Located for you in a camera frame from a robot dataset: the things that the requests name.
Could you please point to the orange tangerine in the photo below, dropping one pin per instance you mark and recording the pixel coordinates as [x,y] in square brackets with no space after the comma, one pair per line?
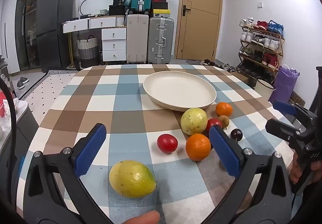
[224,109]
[198,146]

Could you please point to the wooden door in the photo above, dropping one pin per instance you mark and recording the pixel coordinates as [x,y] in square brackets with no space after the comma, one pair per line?
[198,12]

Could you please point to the silver suitcase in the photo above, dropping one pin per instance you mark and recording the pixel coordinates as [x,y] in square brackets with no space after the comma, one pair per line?
[161,40]

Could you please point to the woven laundry basket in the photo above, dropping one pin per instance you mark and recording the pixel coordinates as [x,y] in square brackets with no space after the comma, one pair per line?
[87,50]

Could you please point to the checkered tablecloth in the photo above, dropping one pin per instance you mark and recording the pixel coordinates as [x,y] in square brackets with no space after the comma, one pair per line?
[125,103]

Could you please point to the beige suitcase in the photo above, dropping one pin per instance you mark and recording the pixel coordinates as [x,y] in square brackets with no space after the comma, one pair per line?
[137,38]

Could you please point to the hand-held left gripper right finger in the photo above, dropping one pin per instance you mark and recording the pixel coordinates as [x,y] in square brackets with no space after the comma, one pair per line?
[224,149]

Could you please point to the small white basket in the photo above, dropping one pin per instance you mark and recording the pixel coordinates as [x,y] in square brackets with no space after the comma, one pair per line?
[103,12]

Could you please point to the red tomato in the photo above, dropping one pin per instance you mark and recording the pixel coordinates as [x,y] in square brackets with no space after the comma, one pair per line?
[213,123]
[167,143]

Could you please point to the pale yellow spotted fruit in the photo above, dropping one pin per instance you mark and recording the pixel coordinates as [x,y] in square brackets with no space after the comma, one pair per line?
[193,121]

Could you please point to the patterned rug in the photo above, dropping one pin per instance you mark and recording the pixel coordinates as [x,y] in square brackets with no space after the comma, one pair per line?
[42,93]

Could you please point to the pile of shoes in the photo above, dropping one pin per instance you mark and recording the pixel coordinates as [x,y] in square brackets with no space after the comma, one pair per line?
[218,64]

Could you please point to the glass door cabinet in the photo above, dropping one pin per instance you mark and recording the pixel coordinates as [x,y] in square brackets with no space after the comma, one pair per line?
[27,12]

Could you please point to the red packet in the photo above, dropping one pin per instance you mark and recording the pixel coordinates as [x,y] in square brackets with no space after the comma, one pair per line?
[3,105]

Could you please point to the oval mirror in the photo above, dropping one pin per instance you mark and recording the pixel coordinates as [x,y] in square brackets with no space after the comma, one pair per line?
[93,5]

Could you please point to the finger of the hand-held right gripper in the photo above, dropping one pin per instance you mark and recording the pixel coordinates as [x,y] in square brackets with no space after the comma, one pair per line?
[284,107]
[280,129]

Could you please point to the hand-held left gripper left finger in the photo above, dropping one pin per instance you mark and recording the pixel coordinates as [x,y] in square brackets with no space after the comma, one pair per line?
[91,149]

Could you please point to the brown longan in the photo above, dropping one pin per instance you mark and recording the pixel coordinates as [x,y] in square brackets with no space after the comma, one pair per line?
[223,121]

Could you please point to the wooden shoe rack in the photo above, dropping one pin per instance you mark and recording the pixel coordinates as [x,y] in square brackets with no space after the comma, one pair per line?
[278,35]

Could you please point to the person's right hand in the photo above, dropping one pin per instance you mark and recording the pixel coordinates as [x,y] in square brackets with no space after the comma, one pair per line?
[294,171]

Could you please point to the person's left hand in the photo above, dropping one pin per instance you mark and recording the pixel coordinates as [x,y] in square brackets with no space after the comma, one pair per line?
[143,219]

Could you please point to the black storage box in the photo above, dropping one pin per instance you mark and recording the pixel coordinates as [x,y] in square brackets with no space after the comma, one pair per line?
[117,10]

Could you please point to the white bucket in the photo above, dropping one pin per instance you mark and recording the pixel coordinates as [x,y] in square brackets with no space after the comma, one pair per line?
[263,88]

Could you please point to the purple bag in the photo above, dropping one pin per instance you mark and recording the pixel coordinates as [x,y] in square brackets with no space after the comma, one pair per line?
[284,83]

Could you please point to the grey side cabinet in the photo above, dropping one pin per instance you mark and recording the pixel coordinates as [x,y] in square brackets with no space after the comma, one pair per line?
[25,128]

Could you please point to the white desk with drawers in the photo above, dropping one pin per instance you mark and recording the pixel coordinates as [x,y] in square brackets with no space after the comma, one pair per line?
[113,43]

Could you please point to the cream round plate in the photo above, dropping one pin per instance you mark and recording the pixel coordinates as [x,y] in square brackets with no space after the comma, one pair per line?
[179,89]

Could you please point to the pair of grey slippers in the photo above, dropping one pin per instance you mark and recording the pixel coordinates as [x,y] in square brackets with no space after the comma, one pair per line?
[22,83]

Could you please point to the dark cherry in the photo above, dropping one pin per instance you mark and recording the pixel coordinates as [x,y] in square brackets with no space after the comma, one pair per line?
[236,134]

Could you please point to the dark grey fridge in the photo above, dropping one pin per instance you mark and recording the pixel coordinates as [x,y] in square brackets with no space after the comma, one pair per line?
[52,25]

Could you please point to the rows of shoes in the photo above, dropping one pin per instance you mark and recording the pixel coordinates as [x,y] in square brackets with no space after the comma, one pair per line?
[266,43]

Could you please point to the patterned cardboard box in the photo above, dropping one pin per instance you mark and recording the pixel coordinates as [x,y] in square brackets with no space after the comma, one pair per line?
[296,98]

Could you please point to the yellow-green round fruit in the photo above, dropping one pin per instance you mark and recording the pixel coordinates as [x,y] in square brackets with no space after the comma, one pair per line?
[132,178]

